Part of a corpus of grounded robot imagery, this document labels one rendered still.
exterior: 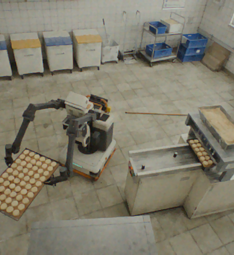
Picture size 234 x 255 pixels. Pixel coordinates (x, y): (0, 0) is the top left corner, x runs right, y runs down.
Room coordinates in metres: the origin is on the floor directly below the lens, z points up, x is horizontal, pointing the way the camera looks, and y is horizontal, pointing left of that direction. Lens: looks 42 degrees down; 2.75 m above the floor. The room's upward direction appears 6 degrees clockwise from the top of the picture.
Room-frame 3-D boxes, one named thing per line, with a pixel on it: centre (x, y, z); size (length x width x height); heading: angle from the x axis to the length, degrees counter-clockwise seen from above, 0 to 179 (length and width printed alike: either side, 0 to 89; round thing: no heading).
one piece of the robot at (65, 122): (1.98, 0.48, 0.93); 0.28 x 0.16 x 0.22; 71
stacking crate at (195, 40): (6.18, -1.71, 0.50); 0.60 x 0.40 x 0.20; 118
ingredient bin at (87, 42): (5.13, 0.89, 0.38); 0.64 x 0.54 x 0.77; 23
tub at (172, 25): (5.93, -0.98, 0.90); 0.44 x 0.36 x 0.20; 34
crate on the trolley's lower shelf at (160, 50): (5.83, -0.83, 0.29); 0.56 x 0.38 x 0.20; 124
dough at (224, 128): (1.82, -1.04, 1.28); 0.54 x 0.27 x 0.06; 18
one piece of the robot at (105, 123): (2.34, 0.36, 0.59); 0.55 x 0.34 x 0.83; 71
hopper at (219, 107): (1.82, -1.04, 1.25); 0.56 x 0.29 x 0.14; 18
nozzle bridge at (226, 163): (1.82, -1.04, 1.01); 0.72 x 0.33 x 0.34; 18
